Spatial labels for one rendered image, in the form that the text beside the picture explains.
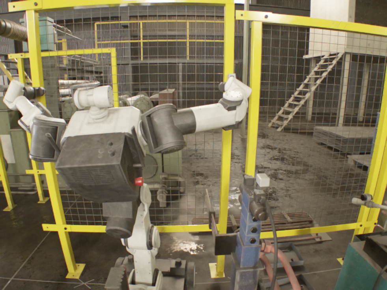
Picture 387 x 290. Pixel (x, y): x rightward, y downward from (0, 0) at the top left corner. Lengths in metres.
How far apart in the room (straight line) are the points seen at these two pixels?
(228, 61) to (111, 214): 0.99
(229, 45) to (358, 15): 8.15
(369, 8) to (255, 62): 8.41
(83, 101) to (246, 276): 0.77
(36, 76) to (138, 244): 1.11
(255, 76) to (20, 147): 3.35
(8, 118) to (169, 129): 3.36
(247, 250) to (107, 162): 0.50
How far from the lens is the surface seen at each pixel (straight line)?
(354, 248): 1.21
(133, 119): 0.80
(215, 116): 0.81
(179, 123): 0.77
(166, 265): 1.84
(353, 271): 1.25
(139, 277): 1.56
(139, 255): 1.47
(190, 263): 1.83
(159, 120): 0.76
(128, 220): 1.01
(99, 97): 0.75
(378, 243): 1.14
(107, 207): 1.02
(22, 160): 3.98
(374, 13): 9.78
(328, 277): 2.24
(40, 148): 0.91
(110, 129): 0.77
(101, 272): 2.16
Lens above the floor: 1.45
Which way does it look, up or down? 15 degrees down
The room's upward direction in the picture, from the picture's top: straight up
